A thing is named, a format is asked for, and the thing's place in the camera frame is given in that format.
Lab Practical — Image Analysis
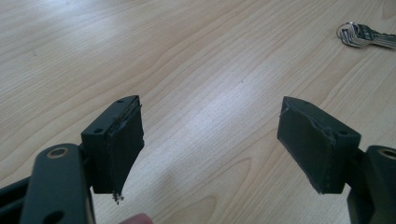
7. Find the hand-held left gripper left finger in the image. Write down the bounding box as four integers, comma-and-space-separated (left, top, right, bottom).
80, 94, 146, 205

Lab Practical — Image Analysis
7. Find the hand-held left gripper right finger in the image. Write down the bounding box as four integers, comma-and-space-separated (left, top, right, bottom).
276, 95, 362, 195

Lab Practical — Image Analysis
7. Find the silver bunch of keys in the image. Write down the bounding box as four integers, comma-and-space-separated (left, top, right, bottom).
335, 21, 396, 50

